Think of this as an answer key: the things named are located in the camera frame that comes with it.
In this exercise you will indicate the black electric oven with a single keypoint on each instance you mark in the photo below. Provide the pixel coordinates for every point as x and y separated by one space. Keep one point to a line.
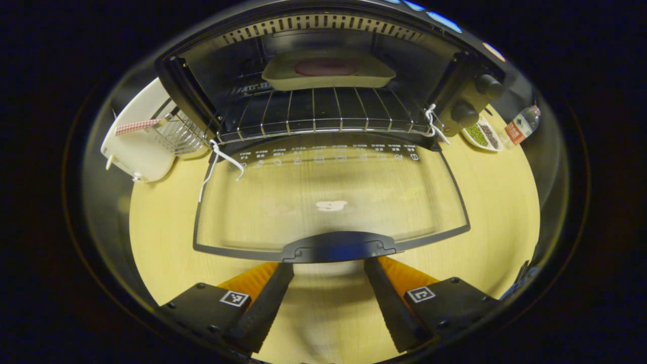
333 202

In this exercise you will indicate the cream square dish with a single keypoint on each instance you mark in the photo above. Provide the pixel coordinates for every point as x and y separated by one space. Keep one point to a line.
328 81

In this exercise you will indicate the clear plastic water bottle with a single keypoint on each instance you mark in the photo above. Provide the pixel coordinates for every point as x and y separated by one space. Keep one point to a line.
520 126

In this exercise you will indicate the red checked strip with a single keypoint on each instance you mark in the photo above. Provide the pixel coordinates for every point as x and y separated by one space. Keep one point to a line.
136 126

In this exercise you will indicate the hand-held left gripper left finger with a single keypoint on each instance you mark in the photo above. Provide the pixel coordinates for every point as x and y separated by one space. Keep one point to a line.
263 313

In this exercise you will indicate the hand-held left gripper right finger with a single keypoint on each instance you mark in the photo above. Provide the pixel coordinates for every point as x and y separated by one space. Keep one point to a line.
391 313

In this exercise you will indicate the pink meat slice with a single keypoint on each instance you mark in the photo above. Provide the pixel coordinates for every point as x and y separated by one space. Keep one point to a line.
326 67

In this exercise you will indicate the white toaster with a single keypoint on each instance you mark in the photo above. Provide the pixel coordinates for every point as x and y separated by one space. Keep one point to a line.
136 156

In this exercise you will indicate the divided dish of beans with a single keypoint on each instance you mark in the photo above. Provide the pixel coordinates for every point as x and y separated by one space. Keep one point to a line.
480 135

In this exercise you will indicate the metal oven rack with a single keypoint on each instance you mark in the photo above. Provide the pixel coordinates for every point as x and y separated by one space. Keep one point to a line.
313 129

